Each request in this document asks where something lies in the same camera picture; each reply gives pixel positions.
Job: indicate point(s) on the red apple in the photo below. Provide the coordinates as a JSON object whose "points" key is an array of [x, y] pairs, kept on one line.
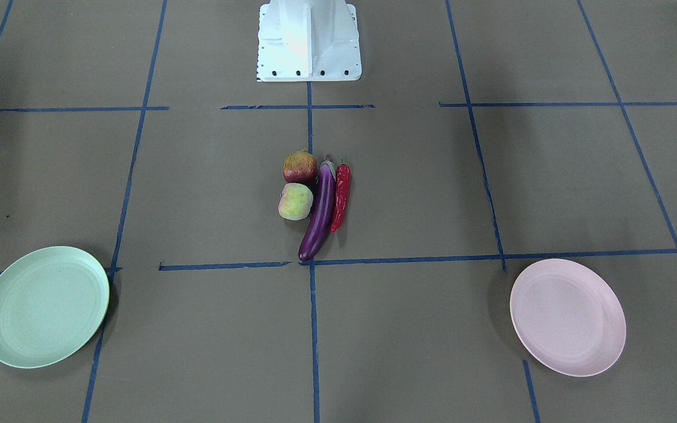
{"points": [[300, 168]]}

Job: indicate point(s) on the pink plate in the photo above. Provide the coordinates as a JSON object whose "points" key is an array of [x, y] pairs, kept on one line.
{"points": [[568, 317]]}

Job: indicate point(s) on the red chili pepper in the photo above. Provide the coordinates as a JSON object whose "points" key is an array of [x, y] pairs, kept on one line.
{"points": [[342, 193]]}

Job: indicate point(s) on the purple eggplant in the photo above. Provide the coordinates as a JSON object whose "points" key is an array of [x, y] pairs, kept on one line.
{"points": [[322, 212]]}

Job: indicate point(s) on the green yellow apple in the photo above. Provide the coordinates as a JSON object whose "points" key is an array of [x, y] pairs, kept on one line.
{"points": [[295, 201]]}

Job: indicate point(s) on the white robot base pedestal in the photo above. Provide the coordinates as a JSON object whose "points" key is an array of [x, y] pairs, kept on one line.
{"points": [[308, 41]]}

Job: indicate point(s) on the green plate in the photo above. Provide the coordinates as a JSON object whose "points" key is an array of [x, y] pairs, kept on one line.
{"points": [[52, 301]]}

